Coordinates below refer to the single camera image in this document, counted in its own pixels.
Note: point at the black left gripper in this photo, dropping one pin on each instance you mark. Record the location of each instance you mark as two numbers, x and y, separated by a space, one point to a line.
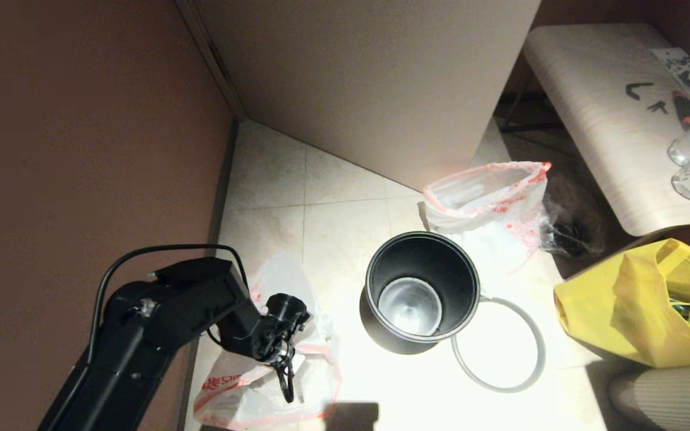
276 341

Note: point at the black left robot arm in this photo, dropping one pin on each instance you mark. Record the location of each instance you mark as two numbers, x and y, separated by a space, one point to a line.
159 323

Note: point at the black trash bin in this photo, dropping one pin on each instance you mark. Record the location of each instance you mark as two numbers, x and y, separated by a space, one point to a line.
393 263

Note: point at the clear bag with black contents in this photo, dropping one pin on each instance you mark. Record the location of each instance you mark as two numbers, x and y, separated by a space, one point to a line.
566 230

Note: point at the yellow fabric tote bag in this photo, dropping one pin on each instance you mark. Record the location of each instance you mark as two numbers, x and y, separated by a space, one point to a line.
620 311

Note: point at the black cylindrical wrist motor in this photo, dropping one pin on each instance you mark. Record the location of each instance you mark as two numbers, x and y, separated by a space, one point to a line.
288 306

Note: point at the beige door panel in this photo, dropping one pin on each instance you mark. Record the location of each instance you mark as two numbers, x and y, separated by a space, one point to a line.
369 90

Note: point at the light wood grain table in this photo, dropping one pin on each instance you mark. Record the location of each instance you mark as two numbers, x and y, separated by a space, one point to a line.
596 120

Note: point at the large black allen key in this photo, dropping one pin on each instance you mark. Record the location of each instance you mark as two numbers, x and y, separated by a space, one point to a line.
633 94

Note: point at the small black allen key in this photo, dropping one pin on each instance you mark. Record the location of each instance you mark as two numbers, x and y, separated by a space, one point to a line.
656 108

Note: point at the red black screwdriver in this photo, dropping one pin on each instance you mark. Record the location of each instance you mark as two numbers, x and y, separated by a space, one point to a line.
683 111

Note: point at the printed paper leaflet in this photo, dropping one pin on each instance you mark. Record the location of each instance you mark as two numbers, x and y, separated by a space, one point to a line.
677 63

